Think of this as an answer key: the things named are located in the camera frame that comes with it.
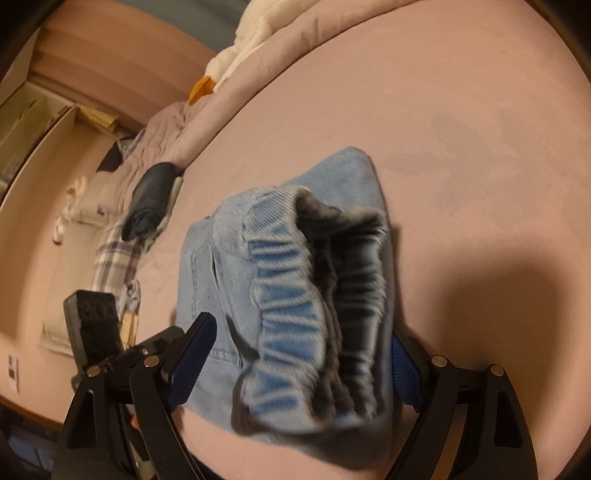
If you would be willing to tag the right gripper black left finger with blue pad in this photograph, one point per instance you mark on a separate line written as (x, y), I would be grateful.
(119, 424)

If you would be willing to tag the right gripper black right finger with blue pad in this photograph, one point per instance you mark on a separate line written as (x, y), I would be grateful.
(495, 441)

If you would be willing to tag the light blue denim pants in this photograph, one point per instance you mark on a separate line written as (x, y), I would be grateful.
(299, 279)

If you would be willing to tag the crumpled light blue cloth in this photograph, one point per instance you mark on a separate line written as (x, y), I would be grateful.
(128, 311)

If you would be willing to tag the plaid pillow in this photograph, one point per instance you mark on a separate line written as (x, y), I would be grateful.
(115, 260)

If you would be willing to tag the beige pillow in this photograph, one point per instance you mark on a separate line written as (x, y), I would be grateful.
(89, 208)

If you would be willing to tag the small white plush toy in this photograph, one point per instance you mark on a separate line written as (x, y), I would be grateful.
(74, 194)

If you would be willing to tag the folded dark denim jeans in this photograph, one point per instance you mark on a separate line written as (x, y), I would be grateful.
(149, 201)

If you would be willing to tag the dark clothes near headboard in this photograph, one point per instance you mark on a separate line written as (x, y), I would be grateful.
(117, 154)

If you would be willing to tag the pink quilted duvet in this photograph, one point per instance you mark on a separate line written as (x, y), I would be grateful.
(180, 132)

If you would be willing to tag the pink curtain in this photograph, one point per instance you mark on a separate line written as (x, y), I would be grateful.
(117, 58)

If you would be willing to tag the pink bed sheet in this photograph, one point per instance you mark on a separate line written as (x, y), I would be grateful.
(477, 119)

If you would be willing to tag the teal curtain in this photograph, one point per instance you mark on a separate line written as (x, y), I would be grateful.
(211, 22)

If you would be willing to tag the white goose plush toy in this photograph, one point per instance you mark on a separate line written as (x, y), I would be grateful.
(260, 20)

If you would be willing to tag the white wall socket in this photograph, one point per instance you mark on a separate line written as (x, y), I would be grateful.
(13, 373)

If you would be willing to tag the wall shelf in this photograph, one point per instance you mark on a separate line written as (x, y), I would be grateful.
(28, 115)

